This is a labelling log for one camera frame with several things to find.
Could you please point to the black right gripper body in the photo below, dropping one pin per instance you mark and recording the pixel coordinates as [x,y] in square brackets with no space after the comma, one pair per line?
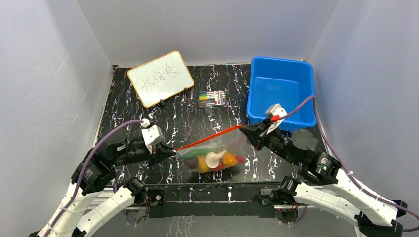
[262,135]

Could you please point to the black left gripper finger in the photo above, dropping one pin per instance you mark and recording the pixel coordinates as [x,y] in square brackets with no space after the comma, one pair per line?
[158,157]
[165,149]

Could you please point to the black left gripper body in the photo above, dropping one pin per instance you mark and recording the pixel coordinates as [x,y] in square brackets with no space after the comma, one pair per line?
[135,152]

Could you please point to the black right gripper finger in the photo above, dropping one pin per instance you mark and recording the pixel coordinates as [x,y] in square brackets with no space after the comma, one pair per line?
[256,127]
[255,138]

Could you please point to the red chili pepper toy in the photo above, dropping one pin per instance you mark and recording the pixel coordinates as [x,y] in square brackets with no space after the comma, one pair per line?
[221,166]

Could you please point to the green vegetable toy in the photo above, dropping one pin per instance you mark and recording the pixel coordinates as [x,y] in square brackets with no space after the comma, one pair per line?
[194,153]

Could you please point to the clear zip top bag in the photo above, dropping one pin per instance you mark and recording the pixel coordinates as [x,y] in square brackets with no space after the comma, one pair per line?
[231,140]

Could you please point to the dark red plum toy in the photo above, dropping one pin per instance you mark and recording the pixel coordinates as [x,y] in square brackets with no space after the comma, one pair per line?
[192,162]

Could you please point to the yellow orange fruit toy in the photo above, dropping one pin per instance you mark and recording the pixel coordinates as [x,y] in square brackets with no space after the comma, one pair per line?
[202,167]

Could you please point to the white garlic toy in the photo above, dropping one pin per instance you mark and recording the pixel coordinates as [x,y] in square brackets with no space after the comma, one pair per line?
[212,159]

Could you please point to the orange crinkled food toy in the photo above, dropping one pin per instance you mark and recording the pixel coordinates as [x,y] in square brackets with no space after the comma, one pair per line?
[229,159]

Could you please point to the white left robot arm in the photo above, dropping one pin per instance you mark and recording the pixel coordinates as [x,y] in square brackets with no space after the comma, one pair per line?
[95,172]

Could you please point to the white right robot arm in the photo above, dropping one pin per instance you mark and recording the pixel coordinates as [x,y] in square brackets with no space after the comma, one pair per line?
[347,199]

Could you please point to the marker pen pack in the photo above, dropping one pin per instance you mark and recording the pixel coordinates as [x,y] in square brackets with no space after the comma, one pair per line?
[212,99]

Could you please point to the yellow framed whiteboard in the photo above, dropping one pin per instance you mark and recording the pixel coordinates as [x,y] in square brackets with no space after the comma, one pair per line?
[160,79]

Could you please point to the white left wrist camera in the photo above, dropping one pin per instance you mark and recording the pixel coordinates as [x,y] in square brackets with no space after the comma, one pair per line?
[151,134]

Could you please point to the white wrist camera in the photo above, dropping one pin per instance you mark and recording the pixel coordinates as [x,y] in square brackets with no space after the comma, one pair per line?
[151,134]
[275,114]

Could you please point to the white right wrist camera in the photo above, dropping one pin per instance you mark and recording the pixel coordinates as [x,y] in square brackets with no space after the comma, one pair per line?
[275,114]

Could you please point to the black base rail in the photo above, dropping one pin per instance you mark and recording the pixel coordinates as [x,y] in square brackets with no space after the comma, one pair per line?
[206,199]

